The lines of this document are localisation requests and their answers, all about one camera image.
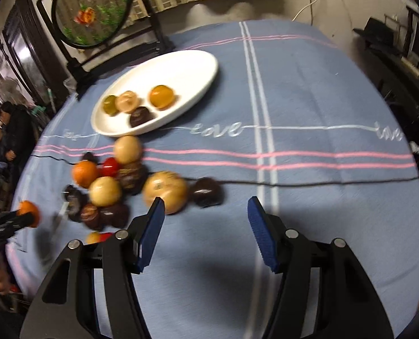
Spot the round embroidered screen black stand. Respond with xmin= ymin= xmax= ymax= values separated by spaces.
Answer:
xmin=36 ymin=0 xmax=175 ymax=101

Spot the white standing fan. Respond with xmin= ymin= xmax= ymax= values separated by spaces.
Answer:
xmin=0 ymin=78 xmax=27 ymax=107

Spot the black furniture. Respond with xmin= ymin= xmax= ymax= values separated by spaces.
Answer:
xmin=352 ymin=7 xmax=419 ymax=152

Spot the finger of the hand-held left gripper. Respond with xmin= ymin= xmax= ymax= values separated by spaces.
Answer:
xmin=0 ymin=209 xmax=37 ymax=232

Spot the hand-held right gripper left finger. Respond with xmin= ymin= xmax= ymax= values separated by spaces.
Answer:
xmin=19 ymin=197 xmax=166 ymax=339

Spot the person's left hand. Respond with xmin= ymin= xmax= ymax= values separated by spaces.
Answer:
xmin=0 ymin=254 xmax=15 ymax=295

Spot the orange tangerine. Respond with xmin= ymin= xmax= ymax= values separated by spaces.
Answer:
xmin=17 ymin=201 xmax=41 ymax=228
xmin=148 ymin=85 xmax=176 ymax=110
xmin=72 ymin=161 xmax=100 ymax=189

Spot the blue striped blanket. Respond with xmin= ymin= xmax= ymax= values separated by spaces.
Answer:
xmin=5 ymin=19 xmax=419 ymax=339

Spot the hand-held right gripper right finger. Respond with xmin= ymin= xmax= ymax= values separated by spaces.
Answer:
xmin=247 ymin=196 xmax=395 ymax=339

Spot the white power cable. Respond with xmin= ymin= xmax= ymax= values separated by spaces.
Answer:
xmin=292 ymin=0 xmax=326 ymax=22

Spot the white oval plate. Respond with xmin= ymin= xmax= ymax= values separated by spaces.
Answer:
xmin=90 ymin=50 xmax=219 ymax=138

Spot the dark purple plum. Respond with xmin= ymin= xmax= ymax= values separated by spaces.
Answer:
xmin=189 ymin=177 xmax=224 ymax=208

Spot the dark wooden cabinet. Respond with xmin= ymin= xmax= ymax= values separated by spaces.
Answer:
xmin=3 ymin=0 xmax=71 ymax=114

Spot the large tan round fruit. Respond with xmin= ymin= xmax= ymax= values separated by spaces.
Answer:
xmin=142 ymin=171 xmax=189 ymax=215

